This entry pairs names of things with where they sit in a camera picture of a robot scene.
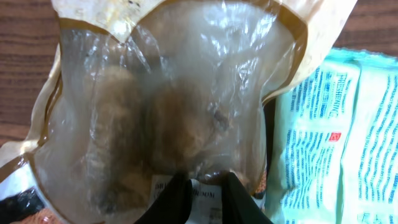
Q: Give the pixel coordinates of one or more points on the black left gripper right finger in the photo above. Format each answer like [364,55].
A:
[237,205]

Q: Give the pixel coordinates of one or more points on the brown white snack packet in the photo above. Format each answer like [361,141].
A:
[140,91]

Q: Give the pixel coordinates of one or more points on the teal white wet wipes pack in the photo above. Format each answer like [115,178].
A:
[334,154]

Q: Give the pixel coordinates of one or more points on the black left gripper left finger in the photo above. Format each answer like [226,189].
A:
[174,204]

